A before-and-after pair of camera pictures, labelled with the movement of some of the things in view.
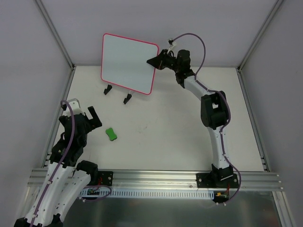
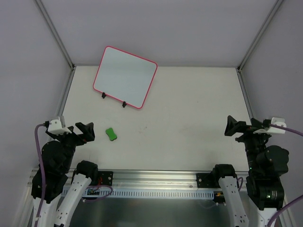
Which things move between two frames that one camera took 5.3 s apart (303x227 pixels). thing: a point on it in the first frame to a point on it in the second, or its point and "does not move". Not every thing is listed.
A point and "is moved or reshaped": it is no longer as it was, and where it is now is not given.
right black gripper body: (163, 60) to (243, 128)
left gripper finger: (96, 121) to (87, 130)
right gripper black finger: (157, 61) to (233, 126)
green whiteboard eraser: (110, 133) does not move
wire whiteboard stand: (109, 87) to (104, 94)
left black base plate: (105, 178) does not move
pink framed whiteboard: (124, 63) is moved or reshaped
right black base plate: (217, 180) does not move
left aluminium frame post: (55, 34) does not move
